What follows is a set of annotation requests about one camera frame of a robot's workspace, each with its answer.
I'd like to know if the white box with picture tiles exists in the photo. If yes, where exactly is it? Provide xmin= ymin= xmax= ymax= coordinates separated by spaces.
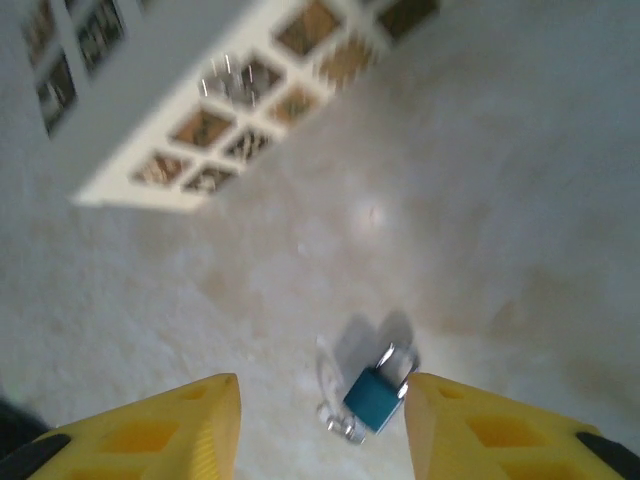
xmin=0 ymin=0 xmax=444 ymax=217

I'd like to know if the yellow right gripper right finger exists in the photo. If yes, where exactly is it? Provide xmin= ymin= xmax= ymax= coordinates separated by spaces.
xmin=404 ymin=372 xmax=640 ymax=480

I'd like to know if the clear plastic bag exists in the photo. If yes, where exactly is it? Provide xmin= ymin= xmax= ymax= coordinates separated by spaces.
xmin=314 ymin=333 xmax=370 ymax=445

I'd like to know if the teal padlock with steel shackle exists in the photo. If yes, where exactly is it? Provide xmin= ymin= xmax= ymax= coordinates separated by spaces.
xmin=342 ymin=342 xmax=419 ymax=435

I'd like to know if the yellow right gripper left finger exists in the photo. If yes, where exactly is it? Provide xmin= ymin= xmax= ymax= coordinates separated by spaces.
xmin=24 ymin=372 xmax=242 ymax=480

